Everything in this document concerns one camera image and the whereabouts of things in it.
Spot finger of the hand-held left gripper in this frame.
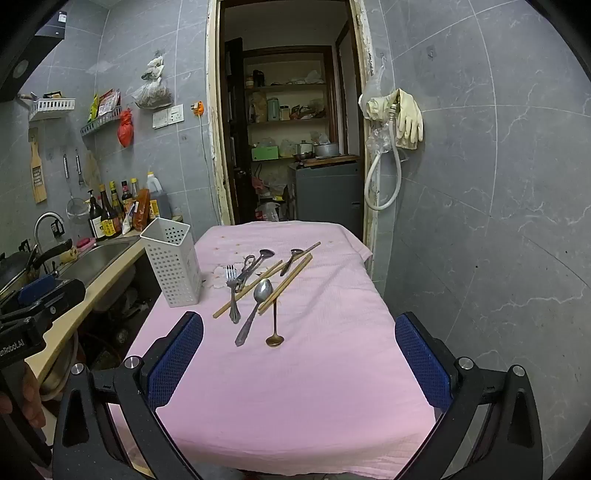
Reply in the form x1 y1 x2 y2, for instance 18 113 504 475
17 274 58 308
28 279 88 324

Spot crumpled cream rubber glove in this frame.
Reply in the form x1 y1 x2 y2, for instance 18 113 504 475
360 92 400 123

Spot cooking oil jug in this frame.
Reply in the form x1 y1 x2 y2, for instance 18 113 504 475
146 172 171 220

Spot white hose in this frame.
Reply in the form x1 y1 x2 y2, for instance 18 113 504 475
364 104 402 212

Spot white perforated utensil holder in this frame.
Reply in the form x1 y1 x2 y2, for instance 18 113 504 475
139 217 204 308

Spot dark sauce bottle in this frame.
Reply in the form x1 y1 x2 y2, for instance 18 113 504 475
109 181 124 232

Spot black range hood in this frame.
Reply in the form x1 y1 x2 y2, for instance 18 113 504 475
0 9 70 103

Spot steel sink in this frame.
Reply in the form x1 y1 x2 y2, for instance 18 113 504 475
60 237 139 282

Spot dark wooden door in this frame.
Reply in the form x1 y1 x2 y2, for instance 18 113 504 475
221 37 252 224

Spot wooden cutting board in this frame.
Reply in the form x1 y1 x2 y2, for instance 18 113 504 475
305 156 361 167

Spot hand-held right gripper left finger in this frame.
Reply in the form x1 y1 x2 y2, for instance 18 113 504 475
51 311 206 480

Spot person's left hand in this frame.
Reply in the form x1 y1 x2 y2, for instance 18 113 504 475
22 362 48 430

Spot clear plastic bag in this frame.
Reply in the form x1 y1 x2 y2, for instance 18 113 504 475
367 122 402 155

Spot grey cabinet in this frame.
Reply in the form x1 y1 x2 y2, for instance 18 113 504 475
288 159 365 226

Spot flat cream rubber glove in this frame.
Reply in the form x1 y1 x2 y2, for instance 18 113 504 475
394 89 424 151

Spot beige kitchen counter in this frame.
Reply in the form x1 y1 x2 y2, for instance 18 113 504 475
28 233 151 388

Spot metal scissors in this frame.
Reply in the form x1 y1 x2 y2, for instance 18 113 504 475
238 254 259 284

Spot wire mesh strainer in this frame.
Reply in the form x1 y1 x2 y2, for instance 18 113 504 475
64 154 88 221

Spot steel basin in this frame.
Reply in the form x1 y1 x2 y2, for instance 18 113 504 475
41 332 80 402

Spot grey wall rack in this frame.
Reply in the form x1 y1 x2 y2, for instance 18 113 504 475
81 107 123 137

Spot white power cable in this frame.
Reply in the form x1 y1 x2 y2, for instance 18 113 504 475
200 113 218 213

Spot clear bag of dried goods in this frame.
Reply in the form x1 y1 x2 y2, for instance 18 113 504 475
131 53 173 109

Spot pink tablecloth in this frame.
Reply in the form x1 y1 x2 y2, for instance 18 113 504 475
111 220 437 480

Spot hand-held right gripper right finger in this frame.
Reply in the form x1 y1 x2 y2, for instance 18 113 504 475
394 313 543 480

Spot wooden grater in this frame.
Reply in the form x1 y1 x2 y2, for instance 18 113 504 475
28 129 48 204

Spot large steel spoon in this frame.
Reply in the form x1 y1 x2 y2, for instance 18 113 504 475
235 278 273 347

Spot small bronze spoon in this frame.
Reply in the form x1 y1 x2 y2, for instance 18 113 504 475
265 299 285 348

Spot black-handled wok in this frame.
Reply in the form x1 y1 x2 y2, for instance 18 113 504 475
0 239 74 296

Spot dark pump bottle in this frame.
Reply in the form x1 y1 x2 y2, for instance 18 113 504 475
88 190 103 238

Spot red white packet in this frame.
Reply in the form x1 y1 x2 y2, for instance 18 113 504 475
98 89 122 115

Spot chrome faucet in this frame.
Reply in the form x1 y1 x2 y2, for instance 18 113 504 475
33 212 65 259

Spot white wall basket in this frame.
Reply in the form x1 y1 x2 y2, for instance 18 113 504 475
28 97 75 121

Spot yellow label soy sauce bottle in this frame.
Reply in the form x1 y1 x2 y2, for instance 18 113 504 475
99 185 116 238

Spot orange spice packet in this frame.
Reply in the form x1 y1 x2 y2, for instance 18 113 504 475
133 188 151 232

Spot wooden door frame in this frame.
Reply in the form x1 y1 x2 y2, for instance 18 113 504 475
205 0 386 259

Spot wooden shelf unit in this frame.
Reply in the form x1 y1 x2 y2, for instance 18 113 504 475
242 46 335 162

